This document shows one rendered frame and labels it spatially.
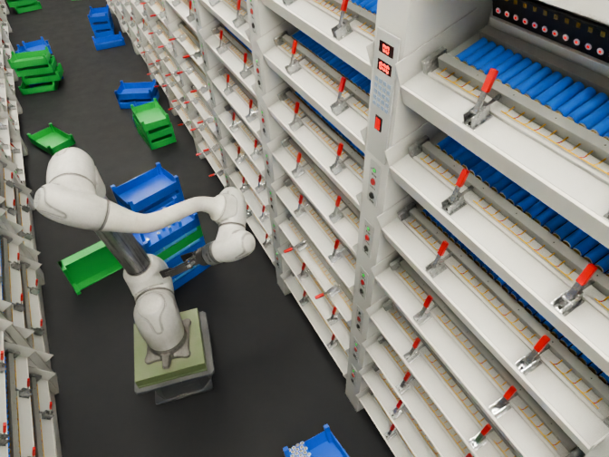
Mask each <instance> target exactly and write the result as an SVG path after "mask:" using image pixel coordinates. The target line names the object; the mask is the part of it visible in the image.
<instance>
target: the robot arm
mask: <svg viewBox="0 0 609 457"><path fill-rule="evenodd" d="M34 207H35V208H36V210H37V211H38V212H39V213H41V214H42V215H44V216H45V217H47V218H48V219H51V220H53V221H56V222H58V223H61V224H64V225H67V226H71V227H75V228H78V229H90V230H94V231H95V233H96V234H97V235H98V236H99V238H100V239H101V241H102V242H103V243H104V244H105V246H106V247H107V248H108V249H109V251H110V252H111V253H112V254H113V256H115V257H116V259H117V260H118V261H119V262H120V264H121V265H122V267H123V268H124V270H123V278H124V280H125V281H126V283H127V285H128V287H129V289H130V291H131V293H132V295H133V296H134V300H135V304H136V305H135V307H134V311H133V316H134V321H135V324H136V326H137V328H138V330H139V332H140V334H141V336H142V337H143V339H144V340H145V342H146V343H147V344H148V347H147V354H146V357H145V360H144V361H145V363H146V364H147V365H150V364H152V363H155V362H158V361H162V366H163V369H169V367H170V363H171V359H175V358H189V357H190V355H191V352H190V351H189V328H190V325H191V321H190V319H188V318H186V319H183V320H181V317H180V314H179V309H178V305H177V302H176V299H175V295H174V286H173V282H172V277H174V276H176V275H177V274H179V273H182V272H184V271H186V270H188V269H191V268H193V266H196V265H198V264H200V265H201V266H207V265H211V266H214V265H216V264H220V263H223V262H233V261H237V260H239V259H241V258H244V257H246V256H248V255H249V254H251V253H252V252H253V251H254V249H255V246H256V241H255V238H254V236H253V235H252V234H251V233H250V232H248V231H246V222H247V205H246V200H245V197H244V195H243V193H242V191H241V190H239V189H237V188H234V187H228V188H225V189H223V190H222V191H221V192H220V194H219V195H217V196H216V197H215V198H211V197H195V198H191V199H187V200H184V201H181V202H180V203H177V204H175V205H172V206H170V207H167V208H165V209H162V210H159V211H156V212H153V213H149V214H140V213H137V212H134V211H131V210H129V209H126V208H124V207H122V206H120V205H118V204H116V203H114V202H112V201H110V200H108V198H107V197H106V188H105V185H104V183H103V181H102V178H101V176H100V174H99V172H98V170H97V168H96V166H95V165H94V162H93V160H92V158H91V157H90V156H89V154H87V153H86V152H85V151H83V150H81V149H79V148H74V147H71V148H65V149H63V150H61V151H58V152H56V153H55V154H54V155H53V156H52V158H51V159H50V161H49V163H48V167H47V172H46V184H45V185H43V186H42V187H41V188H40V189H39V190H38V191H36V193H35V196H34ZM199 211H203V212H207V213H208V214H209V216H210V218H211V219H212V220H214V221H215V222H216V223H217V224H218V233H217V237H216V240H214V241H212V242H209V243H207V244H206V245H205V246H203V247H201V248H198V249H197V251H196V250H195V251H192V252H189V253H187V254H184V255H181V258H182V260H183V263H182V264H180V265H178V266H176V267H174V268H172V267H170V268H169V267H168V265H167V264H166V263H165V261H163V260H162V259H161V258H159V257H156V256H155V255H152V254H146V252H145V251H144V250H143V248H142V247H141V245H140V243H139V242H138V241H137V239H136V238H135V237H134V236H133V234H132V233H138V234H140V233H150V232H154V231H157V230H160V229H164V228H166V227H167V226H169V225H171V224H173V223H175V222H177V221H179V220H181V219H184V218H185V217H187V216H189V215H191V214H193V213H196V212H199ZM188 261H189V262H188Z"/></svg>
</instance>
